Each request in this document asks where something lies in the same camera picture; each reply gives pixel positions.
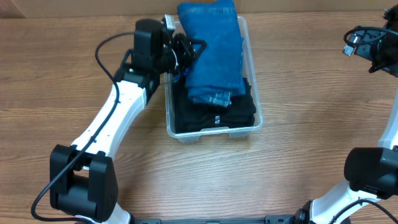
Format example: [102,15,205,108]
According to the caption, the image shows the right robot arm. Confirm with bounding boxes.
[284,6,397,223]

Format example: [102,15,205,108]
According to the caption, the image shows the clear plastic storage bin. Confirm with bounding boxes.
[162,16,264,143]

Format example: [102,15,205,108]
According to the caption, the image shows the black garment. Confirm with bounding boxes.
[172,78,256,133]

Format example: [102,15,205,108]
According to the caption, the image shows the blue denim jeans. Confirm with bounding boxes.
[177,0,246,108]

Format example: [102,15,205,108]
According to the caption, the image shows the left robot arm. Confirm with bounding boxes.
[47,16,207,223]

